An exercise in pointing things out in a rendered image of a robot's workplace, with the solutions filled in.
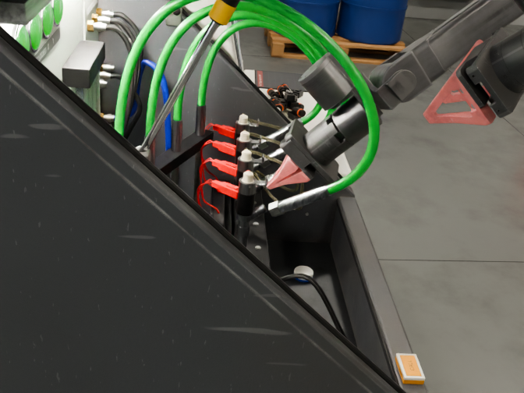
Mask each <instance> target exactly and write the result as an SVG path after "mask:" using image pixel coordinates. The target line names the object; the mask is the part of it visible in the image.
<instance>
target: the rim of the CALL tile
mask: <svg viewBox="0 0 524 393"><path fill-rule="evenodd" d="M400 355H404V356H415V359H416V362H417V365H418V367H419V369H420V373H421V375H422V377H419V376H406V373H405V370H404V367H403V365H402V361H401V358H400ZM396 358H397V360H398V364H399V366H400V369H401V372H402V376H403V378H404V380H410V381H425V377H424V374H423V371H422V369H421V366H420V363H419V360H418V358H417V356H416V354H403V353H396Z"/></svg>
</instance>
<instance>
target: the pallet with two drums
mask: <svg viewBox="0 0 524 393"><path fill-rule="evenodd" d="M278 1H280V2H282V3H284V4H286V5H288V6H290V7H292V8H293V9H295V10H296V11H298V12H300V13H302V14H303V15H304V16H305V17H307V18H308V19H310V20H311V21H313V22H314V23H315V24H317V25H318V26H319V27H320V28H321V29H322V30H323V31H325V32H326V33H327V34H328V35H329V36H330V37H331V38H332V39H333V40H334V41H335V42H336V43H337V44H338V45H339V46H340V47H341V48H342V49H343V51H344V52H345V53H346V54H347V55H348V53H349V52H356V53H367V54H378V55H394V54H395V53H399V52H400V51H402V50H403V49H404V48H406V47H405V43H404V42H403V41H400V39H401V35H402V28H403V23H404V19H405V12H406V10H407V8H408V6H407V3H408V0H278ZM339 3H340V8H339V12H338V7H339ZM337 17H338V22H337ZM264 36H265V37H267V46H271V57H275V58H297V59H307V60H309V59H308V58H307V56H306V55H305V54H300V53H289V52H284V48H299V47H298V46H297V45H296V44H294V43H293V42H292V41H290V40H289V39H288V38H287V37H285V36H283V35H281V34H280V33H277V32H275V31H273V30H269V29H266V28H264ZM350 59H351V60H352V61H353V63H362V64H373V65H380V64H381V63H382V62H384V61H385V60H386V59H375V58H354V57H350Z"/></svg>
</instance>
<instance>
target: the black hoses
mask: <svg viewBox="0 0 524 393"><path fill-rule="evenodd" d="M113 17H121V18H123V19H124V20H125V21H126V22H127V23H128V24H129V25H130V26H131V27H132V29H133V31H134V32H135V34H136V37H138V36H139V34H140V31H139V29H138V28H137V26H136V24H135V23H134V22H133V21H132V20H131V19H130V18H129V17H128V16H127V15H126V14H124V13H123V12H113ZM110 23H117V24H118V25H120V26H121V27H122V28H123V29H124V31H125V32H126V33H127V34H128V35H129V38H130V39H131V41H132V44H134V43H135V41H136V38H135V36H134V34H133V32H132V31H131V29H130V28H129V27H128V26H127V25H126V24H125V23H124V22H123V21H122V20H121V19H118V18H110ZM105 28H106V30H114V31H115V32H117V34H118V35H119V36H120V37H121V38H122V40H123V41H124V43H125V45H126V49H127V51H128V55H129V53H130V52H131V49H132V47H131V44H130V42H129V39H128V38H127V36H126V35H125V34H124V32H123V31H122V30H121V29H120V28H119V27H118V26H116V25H114V24H106V27H105ZM142 60H143V50H142V51H141V54H140V57H139V59H138V61H137V63H136V68H135V70H134V73H133V77H132V80H131V84H130V88H129V94H128V99H127V104H126V114H125V124H124V133H123V137H125V138H126V139H128V137H129V135H130V133H131V132H132V130H133V128H134V126H135V125H136V123H137V121H138V119H139V118H140V115H141V113H142V109H143V105H142V102H141V100H140V97H139V95H138V93H137V92H136V91H137V87H138V83H139V79H140V73H141V62H142ZM110 77H111V79H113V78H116V79H119V80H121V79H122V75H120V74H118V73H111V75H110ZM134 100H136V103H137V112H136V115H135V117H134V118H133V120H132V122H131V123H130V125H129V128H128V129H127V130H126V127H127V125H128V122H129V117H130V114H131V111H132V108H133V103H134Z"/></svg>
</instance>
